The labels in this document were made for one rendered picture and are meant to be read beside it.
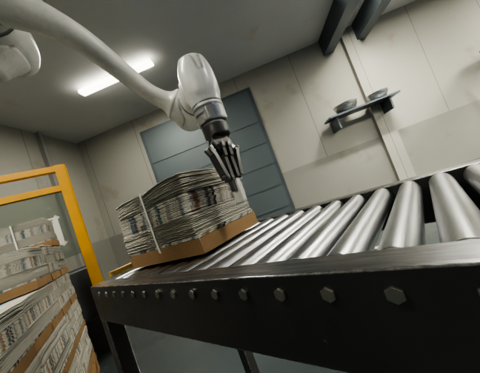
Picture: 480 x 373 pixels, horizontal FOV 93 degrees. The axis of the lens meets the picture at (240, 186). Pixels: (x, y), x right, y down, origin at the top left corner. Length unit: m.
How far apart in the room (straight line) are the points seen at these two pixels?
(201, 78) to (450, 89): 5.78
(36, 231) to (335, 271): 2.15
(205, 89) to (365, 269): 0.56
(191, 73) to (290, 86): 4.55
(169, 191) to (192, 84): 0.30
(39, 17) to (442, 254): 0.85
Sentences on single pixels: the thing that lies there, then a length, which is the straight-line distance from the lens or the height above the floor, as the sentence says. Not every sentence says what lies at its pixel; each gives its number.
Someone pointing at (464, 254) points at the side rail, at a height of 0.80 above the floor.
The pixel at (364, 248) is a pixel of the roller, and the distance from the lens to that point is 0.37.
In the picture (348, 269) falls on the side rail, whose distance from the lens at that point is 0.28.
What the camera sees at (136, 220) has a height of 0.96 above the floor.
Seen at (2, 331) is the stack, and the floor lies 0.77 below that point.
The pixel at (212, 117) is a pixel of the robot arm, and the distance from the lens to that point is 0.65.
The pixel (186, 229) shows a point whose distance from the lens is 0.64.
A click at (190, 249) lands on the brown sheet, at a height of 0.83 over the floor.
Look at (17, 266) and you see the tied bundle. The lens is 1.66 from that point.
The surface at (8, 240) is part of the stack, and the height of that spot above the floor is 1.19.
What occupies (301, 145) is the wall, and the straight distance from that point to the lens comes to 4.85.
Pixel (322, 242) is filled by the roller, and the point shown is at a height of 0.79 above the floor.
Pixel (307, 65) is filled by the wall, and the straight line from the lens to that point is 5.42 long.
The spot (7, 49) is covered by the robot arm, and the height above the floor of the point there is 1.50.
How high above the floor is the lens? 0.91
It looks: 3 degrees up
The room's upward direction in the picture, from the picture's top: 20 degrees counter-clockwise
